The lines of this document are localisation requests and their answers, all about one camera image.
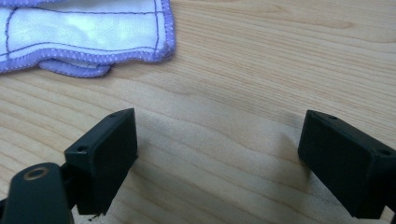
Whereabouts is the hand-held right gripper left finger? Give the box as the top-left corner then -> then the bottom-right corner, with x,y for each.
64,107 -> 138,217

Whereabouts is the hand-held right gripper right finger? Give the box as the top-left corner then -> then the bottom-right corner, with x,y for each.
297,109 -> 396,220

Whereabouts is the white cloth with purple edging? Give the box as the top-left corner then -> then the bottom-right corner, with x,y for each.
0,0 -> 177,78

